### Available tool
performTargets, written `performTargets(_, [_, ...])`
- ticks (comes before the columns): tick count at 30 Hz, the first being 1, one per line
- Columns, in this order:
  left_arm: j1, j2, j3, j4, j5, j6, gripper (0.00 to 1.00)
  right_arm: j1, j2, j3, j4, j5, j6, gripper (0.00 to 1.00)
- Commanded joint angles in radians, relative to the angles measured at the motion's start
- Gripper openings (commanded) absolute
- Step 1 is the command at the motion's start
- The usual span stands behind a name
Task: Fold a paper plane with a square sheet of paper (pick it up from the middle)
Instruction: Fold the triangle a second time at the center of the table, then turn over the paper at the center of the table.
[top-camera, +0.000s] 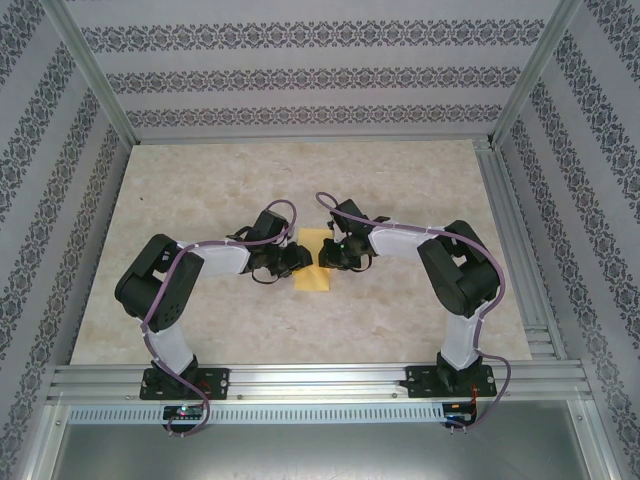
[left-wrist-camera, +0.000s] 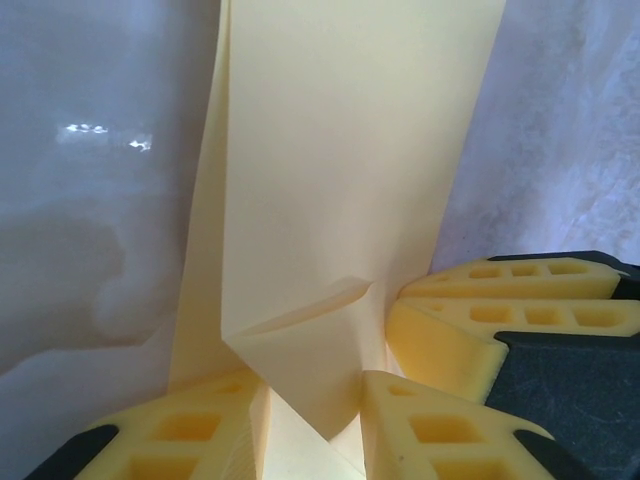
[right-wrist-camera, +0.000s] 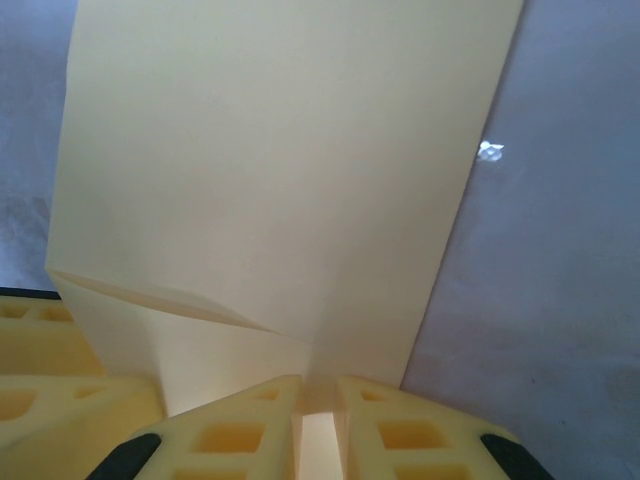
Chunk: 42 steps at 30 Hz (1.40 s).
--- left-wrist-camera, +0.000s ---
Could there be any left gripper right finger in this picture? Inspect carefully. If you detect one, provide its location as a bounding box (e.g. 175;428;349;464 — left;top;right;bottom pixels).
358;369;594;480

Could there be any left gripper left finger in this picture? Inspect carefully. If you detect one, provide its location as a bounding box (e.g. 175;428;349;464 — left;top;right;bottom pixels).
29;368;274;480

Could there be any yellow paper sheet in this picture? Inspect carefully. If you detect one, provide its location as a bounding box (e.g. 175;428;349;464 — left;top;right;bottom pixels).
167;0;506;480

